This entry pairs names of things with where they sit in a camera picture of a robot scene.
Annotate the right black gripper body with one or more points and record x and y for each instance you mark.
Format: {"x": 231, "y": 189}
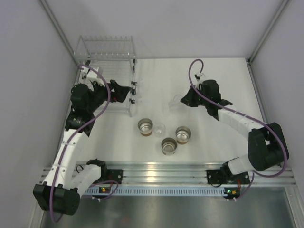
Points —
{"x": 204, "y": 102}

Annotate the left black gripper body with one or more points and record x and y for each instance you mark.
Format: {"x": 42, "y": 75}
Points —
{"x": 99, "y": 95}

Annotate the clear plastic cup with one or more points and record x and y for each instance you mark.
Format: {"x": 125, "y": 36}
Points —
{"x": 159, "y": 129}
{"x": 174, "y": 101}

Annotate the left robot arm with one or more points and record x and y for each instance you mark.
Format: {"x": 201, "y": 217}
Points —
{"x": 60, "y": 191}

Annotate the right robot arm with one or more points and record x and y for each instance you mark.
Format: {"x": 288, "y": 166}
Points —
{"x": 266, "y": 142}

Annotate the clear acrylic dish rack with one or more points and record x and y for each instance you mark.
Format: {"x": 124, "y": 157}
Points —
{"x": 115, "y": 58}

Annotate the steel cup right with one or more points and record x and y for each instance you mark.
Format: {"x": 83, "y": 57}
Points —
{"x": 183, "y": 134}

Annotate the steel cup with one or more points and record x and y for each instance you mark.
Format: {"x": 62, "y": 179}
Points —
{"x": 183, "y": 134}
{"x": 145, "y": 126}
{"x": 168, "y": 146}

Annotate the steel cup left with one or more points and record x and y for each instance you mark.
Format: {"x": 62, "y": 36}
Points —
{"x": 145, "y": 126}

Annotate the steel cup front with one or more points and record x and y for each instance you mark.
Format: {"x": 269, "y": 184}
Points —
{"x": 168, "y": 146}

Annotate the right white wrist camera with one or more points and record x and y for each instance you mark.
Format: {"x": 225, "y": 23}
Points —
{"x": 200, "y": 76}

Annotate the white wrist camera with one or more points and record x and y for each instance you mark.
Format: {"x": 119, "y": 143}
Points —
{"x": 200, "y": 76}
{"x": 88, "y": 77}

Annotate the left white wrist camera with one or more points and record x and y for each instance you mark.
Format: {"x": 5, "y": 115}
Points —
{"x": 88, "y": 77}

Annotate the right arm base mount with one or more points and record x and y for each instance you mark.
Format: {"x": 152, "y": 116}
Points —
{"x": 215, "y": 178}

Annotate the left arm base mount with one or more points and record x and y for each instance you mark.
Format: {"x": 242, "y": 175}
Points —
{"x": 114, "y": 175}

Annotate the aluminium mounting rail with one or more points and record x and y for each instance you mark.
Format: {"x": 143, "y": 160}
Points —
{"x": 185, "y": 174}

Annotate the white slotted cable duct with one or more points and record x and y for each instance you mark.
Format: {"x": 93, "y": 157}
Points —
{"x": 169, "y": 191}

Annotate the left aluminium frame post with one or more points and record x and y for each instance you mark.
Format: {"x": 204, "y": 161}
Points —
{"x": 50, "y": 14}

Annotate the aluminium frame post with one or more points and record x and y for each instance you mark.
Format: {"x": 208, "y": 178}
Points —
{"x": 50, "y": 14}
{"x": 270, "y": 27}

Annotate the right aluminium frame post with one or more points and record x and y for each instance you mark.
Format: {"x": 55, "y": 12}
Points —
{"x": 270, "y": 27}

